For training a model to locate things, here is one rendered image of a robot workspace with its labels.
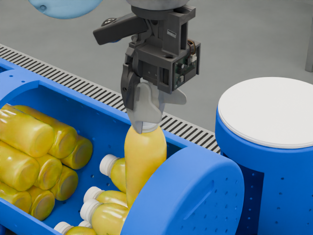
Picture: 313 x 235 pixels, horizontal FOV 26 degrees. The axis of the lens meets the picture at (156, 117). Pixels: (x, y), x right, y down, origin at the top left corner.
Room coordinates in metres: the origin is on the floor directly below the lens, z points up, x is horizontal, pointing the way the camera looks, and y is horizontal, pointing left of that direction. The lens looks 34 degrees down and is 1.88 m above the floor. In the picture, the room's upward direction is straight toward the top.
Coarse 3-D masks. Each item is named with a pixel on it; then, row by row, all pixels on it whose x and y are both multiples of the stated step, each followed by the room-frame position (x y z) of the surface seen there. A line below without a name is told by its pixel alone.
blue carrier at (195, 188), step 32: (0, 64) 1.15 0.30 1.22; (0, 96) 1.02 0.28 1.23; (32, 96) 1.22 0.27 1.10; (64, 96) 1.14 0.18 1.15; (96, 128) 1.11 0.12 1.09; (128, 128) 1.05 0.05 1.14; (96, 160) 1.09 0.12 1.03; (192, 160) 0.83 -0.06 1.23; (224, 160) 0.85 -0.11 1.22; (160, 192) 0.77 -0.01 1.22; (192, 192) 0.77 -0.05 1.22; (224, 192) 0.85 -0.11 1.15; (32, 224) 0.83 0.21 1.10; (128, 224) 0.74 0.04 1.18; (160, 224) 0.72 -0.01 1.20; (192, 224) 0.77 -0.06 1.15; (224, 224) 0.85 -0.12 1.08
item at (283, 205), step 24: (216, 120) 1.26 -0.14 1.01; (240, 144) 1.17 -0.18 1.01; (240, 168) 1.39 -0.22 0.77; (264, 168) 1.14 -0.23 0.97; (288, 168) 1.13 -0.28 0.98; (312, 168) 1.14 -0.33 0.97; (264, 192) 1.13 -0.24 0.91; (288, 192) 1.13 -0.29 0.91; (312, 192) 1.14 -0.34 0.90; (240, 216) 1.40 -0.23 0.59; (264, 216) 1.13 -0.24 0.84; (288, 216) 1.13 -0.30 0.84; (312, 216) 1.15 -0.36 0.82
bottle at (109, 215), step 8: (96, 208) 0.86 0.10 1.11; (104, 208) 0.84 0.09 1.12; (112, 208) 0.84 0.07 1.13; (120, 208) 0.84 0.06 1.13; (128, 208) 0.84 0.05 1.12; (88, 216) 0.85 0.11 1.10; (96, 216) 0.83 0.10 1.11; (104, 216) 0.82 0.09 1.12; (112, 216) 0.82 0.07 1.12; (120, 216) 0.82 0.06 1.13; (96, 224) 0.82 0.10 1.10; (104, 224) 0.81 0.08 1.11; (112, 224) 0.81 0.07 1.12; (120, 224) 0.81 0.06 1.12; (96, 232) 0.82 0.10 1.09; (104, 232) 0.81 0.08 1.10; (112, 232) 0.80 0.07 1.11; (120, 232) 0.79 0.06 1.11
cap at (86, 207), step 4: (88, 200) 0.87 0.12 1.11; (92, 200) 0.87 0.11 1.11; (96, 200) 0.88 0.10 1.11; (84, 204) 0.86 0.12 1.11; (88, 204) 0.86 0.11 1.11; (92, 204) 0.86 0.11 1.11; (84, 208) 0.86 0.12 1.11; (88, 208) 0.86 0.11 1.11; (80, 212) 0.86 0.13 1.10; (84, 212) 0.85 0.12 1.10; (88, 212) 0.85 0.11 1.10; (84, 216) 0.85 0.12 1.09
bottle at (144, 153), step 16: (160, 128) 0.86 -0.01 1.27; (128, 144) 0.84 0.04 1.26; (144, 144) 0.83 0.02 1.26; (160, 144) 0.84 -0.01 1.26; (128, 160) 0.83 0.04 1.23; (144, 160) 0.82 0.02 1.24; (160, 160) 0.83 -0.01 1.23; (128, 176) 0.84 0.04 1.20; (144, 176) 0.82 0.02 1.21; (128, 192) 0.84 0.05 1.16
